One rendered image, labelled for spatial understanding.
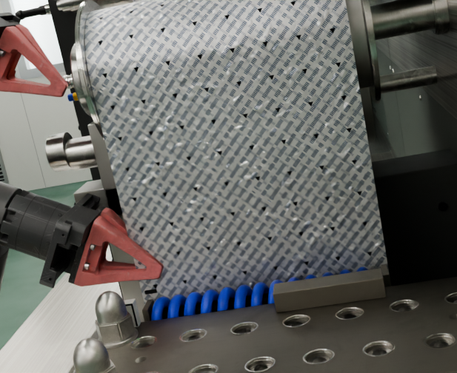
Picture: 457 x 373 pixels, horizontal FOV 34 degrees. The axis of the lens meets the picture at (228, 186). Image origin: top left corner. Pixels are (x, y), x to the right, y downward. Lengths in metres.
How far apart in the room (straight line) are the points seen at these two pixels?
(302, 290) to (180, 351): 0.12
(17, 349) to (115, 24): 0.54
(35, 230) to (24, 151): 6.12
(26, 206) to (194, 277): 0.17
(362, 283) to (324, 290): 0.03
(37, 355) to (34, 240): 0.35
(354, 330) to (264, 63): 0.24
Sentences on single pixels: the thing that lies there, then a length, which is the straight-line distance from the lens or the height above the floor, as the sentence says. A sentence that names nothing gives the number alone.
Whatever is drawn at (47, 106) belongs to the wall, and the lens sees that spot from 6.68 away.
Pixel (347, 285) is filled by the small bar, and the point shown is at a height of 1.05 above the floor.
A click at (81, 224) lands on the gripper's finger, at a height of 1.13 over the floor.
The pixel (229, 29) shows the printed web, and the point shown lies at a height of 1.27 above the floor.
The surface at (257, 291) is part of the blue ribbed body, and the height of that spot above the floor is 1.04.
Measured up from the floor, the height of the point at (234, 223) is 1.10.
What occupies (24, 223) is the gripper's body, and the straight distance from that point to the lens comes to 0.72.
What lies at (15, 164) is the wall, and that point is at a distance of 6.89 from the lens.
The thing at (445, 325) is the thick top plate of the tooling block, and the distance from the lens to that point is 0.60.
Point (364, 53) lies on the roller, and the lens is 0.68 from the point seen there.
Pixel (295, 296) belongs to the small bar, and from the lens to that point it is 0.66.
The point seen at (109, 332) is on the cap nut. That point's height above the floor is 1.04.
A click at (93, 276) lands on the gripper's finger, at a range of 0.72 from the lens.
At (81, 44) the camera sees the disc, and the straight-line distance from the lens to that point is 0.70.
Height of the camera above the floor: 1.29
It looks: 13 degrees down
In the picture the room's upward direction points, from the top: 12 degrees counter-clockwise
